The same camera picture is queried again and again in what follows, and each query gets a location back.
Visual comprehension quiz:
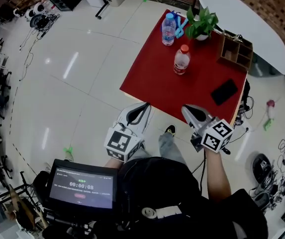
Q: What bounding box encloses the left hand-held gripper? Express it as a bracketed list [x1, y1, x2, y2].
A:
[104, 102, 156, 163]

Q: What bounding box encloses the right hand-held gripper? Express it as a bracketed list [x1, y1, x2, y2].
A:
[181, 104, 234, 155]

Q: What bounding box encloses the red label clear bottle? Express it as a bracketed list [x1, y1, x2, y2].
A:
[174, 44, 191, 76]

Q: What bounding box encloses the person's right forearm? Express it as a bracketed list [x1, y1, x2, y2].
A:
[203, 149, 232, 204]

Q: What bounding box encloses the person's left forearm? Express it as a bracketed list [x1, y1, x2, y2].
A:
[104, 157, 124, 169]

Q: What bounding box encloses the blue label clear bottle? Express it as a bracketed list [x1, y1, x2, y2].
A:
[161, 12, 177, 46]

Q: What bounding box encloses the person's left leg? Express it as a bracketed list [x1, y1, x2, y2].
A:
[132, 140, 155, 162]

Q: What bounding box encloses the white power strip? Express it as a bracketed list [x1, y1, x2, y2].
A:
[234, 122, 254, 134]

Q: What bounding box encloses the black phone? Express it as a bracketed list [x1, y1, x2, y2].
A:
[210, 78, 239, 106]

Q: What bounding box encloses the person's right shoe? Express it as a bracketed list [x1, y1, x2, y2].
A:
[162, 124, 177, 137]

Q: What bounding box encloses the person's right leg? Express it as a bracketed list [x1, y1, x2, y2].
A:
[158, 132, 188, 166]

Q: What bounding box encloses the green toy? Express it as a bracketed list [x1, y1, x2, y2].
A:
[263, 118, 275, 131]

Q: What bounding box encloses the person's black shirt torso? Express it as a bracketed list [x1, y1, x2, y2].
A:
[117, 157, 269, 239]

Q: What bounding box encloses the spare gripper on floor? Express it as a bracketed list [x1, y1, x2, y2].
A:
[252, 153, 277, 192]

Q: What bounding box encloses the black monitor with timer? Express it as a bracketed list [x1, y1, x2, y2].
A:
[45, 159, 118, 209]

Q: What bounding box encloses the pink white radish toy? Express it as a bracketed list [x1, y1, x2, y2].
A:
[266, 100, 278, 119]

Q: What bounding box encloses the red top table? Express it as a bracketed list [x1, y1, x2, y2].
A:
[119, 8, 249, 125]

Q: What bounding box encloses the brown wooden organiser box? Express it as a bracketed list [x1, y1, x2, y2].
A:
[216, 29, 254, 71]

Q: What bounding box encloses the green potted plant white pot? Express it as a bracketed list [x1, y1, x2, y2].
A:
[185, 6, 219, 41]

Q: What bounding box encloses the light blue plastic tool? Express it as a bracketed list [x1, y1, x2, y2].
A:
[174, 10, 189, 38]

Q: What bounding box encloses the white oval table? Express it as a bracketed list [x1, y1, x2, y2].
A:
[197, 0, 285, 78]

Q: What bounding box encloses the pile of white round devices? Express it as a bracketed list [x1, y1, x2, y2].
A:
[24, 2, 60, 31]

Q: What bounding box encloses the black equipment with cables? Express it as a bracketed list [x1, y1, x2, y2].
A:
[234, 80, 255, 124]

